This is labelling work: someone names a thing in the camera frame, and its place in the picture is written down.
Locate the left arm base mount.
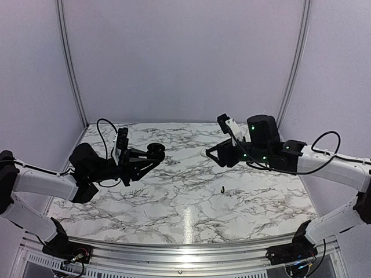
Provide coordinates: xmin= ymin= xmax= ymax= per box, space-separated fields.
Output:
xmin=42 ymin=217 xmax=93 ymax=264

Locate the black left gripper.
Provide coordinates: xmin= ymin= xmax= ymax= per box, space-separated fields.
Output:
xmin=87 ymin=147 xmax=159 ymax=186

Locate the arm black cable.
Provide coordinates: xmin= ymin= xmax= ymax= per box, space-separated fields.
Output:
xmin=246 ymin=131 xmax=341 ymax=175
xmin=54 ymin=118 xmax=122 ymax=188

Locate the right corner aluminium post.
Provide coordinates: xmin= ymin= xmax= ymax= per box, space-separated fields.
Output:
xmin=277 ymin=0 xmax=312 ymax=129

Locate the corner aluminium post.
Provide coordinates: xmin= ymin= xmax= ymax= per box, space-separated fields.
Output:
xmin=54 ymin=0 xmax=89 ymax=129
xmin=277 ymin=0 xmax=312 ymax=129

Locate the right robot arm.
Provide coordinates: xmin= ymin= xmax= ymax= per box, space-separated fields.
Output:
xmin=205 ymin=114 xmax=370 ymax=259

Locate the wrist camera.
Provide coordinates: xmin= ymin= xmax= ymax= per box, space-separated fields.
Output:
xmin=217 ymin=114 xmax=245 ymax=146
xmin=111 ymin=127 xmax=129 ymax=166

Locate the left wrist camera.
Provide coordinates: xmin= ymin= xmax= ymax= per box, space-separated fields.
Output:
xmin=111 ymin=127 xmax=129 ymax=166

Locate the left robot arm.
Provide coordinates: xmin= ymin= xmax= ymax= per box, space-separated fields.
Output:
xmin=1 ymin=143 xmax=165 ymax=258

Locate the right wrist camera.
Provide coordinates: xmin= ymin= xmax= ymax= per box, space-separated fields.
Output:
xmin=217 ymin=114 xmax=245 ymax=146

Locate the black round charging case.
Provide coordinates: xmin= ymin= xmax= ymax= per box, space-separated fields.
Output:
xmin=147 ymin=142 xmax=165 ymax=162

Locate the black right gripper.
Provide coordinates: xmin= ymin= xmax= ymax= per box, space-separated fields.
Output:
xmin=206 ymin=138 xmax=271 ymax=168

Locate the left corner aluminium post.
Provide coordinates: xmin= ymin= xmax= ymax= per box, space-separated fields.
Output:
xmin=54 ymin=0 xmax=89 ymax=129

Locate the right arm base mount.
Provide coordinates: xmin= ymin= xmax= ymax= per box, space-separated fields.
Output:
xmin=265 ymin=220 xmax=318 ymax=265

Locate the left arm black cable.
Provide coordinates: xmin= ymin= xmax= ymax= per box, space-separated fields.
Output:
xmin=54 ymin=118 xmax=122 ymax=188

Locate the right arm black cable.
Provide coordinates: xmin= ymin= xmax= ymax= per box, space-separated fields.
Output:
xmin=246 ymin=131 xmax=341 ymax=175

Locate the white earbud charging case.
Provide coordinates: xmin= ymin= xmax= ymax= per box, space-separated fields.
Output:
xmin=200 ymin=148 xmax=207 ymax=157

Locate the aluminium front rail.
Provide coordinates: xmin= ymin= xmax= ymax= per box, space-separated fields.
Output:
xmin=10 ymin=232 xmax=349 ymax=277

